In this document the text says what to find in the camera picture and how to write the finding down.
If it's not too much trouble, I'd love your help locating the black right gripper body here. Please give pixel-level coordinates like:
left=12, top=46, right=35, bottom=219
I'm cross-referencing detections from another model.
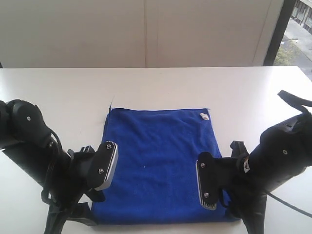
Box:
left=228, top=141, right=267, bottom=219

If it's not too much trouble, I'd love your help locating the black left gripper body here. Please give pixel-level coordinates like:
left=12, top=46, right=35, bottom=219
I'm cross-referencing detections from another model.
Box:
left=42, top=145, right=105, bottom=212

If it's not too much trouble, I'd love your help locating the blue microfibre cloth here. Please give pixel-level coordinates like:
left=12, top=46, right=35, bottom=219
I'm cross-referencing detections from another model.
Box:
left=92, top=108, right=234, bottom=225

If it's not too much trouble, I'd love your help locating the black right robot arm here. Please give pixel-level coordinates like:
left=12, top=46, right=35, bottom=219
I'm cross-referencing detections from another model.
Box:
left=229, top=113, right=312, bottom=234

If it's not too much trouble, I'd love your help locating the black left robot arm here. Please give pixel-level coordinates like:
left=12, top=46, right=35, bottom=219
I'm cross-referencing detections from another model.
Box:
left=0, top=99, right=117, bottom=234

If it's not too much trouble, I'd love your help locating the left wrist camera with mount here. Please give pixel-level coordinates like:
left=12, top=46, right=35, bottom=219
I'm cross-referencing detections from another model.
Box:
left=72, top=141, right=118, bottom=191

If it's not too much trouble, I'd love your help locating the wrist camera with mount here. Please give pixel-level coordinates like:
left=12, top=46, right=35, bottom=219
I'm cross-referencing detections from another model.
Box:
left=195, top=152, right=238, bottom=211
left=72, top=141, right=118, bottom=191

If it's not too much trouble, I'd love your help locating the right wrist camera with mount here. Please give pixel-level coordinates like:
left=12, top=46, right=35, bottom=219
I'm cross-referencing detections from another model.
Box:
left=195, top=152, right=238, bottom=211

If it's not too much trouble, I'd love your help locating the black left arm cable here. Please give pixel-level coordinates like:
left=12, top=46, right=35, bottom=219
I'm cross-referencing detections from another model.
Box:
left=47, top=126, right=64, bottom=152

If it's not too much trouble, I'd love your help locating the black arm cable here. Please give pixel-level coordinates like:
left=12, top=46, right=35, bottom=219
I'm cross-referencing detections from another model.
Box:
left=267, top=89, right=312, bottom=210
left=47, top=126, right=64, bottom=152

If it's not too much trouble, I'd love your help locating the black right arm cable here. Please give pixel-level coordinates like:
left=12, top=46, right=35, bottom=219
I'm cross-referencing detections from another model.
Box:
left=267, top=89, right=312, bottom=210

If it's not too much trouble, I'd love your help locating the dark window frame post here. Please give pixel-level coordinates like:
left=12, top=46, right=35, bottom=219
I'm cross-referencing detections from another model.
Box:
left=263, top=0, right=296, bottom=66

